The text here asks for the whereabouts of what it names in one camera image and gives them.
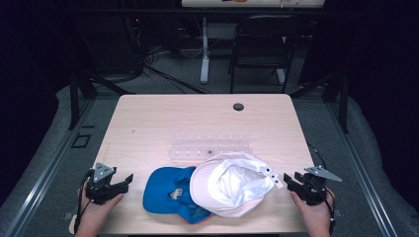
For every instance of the black folding chair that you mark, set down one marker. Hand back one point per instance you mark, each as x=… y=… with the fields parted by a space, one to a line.
x=260 y=42

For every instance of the clear acrylic rack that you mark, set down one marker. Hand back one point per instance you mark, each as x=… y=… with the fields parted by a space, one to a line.
x=204 y=146

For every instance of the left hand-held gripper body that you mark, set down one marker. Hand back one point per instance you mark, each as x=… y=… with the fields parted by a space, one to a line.
x=100 y=189

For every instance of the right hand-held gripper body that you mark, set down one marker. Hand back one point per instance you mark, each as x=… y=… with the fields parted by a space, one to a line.
x=313 y=191

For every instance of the black metal frame stand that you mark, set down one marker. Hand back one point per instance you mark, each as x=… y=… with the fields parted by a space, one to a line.
x=75 y=98
x=343 y=102

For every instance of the white cap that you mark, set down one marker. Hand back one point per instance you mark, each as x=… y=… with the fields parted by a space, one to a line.
x=230 y=184

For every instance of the aluminium frame rail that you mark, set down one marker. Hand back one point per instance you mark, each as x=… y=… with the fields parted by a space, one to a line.
x=359 y=171
x=49 y=168

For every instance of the white desk leg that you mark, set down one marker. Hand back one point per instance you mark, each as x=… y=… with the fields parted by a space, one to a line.
x=205 y=56

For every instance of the person's left hand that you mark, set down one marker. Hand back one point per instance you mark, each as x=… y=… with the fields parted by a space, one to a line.
x=97 y=212

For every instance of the black round table grommet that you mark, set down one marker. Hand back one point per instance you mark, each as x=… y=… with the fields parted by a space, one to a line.
x=238 y=107

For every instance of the person's right hand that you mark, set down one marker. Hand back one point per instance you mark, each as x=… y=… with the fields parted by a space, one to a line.
x=314 y=215

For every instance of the blue cap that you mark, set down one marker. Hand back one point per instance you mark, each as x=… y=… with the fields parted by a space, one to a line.
x=164 y=194

